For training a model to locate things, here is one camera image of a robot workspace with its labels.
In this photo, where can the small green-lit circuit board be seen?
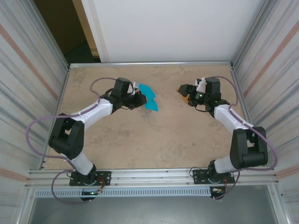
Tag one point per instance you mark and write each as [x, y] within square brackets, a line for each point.
[91, 193]

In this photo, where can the white door frame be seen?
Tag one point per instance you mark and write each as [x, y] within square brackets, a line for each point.
[97, 35]

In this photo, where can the beige door edge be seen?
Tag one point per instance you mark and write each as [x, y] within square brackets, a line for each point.
[84, 23]

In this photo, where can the teal cloth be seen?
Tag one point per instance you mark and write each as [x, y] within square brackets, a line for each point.
[149, 93]

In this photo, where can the long aluminium table edge rail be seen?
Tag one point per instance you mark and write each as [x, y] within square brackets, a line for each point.
[151, 64]

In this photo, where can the aluminium frame leg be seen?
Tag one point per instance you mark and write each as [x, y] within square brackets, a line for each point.
[278, 205]
[25, 205]

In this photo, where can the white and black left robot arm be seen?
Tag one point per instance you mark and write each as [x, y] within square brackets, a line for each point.
[70, 144]

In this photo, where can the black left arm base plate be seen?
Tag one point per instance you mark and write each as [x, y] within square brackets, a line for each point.
[105, 177]

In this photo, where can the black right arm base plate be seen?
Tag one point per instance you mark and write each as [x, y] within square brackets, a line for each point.
[198, 177]

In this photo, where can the wide aluminium mounting rail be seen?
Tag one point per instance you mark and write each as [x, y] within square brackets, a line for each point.
[151, 177]

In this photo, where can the grey metal sheet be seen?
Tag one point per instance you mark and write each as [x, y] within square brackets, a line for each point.
[151, 212]

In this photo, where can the short aluminium table edge rail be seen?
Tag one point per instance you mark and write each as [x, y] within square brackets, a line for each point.
[235, 79]
[63, 89]

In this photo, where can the aluminium upright post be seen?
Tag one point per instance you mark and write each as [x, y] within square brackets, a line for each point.
[250, 35]
[54, 39]

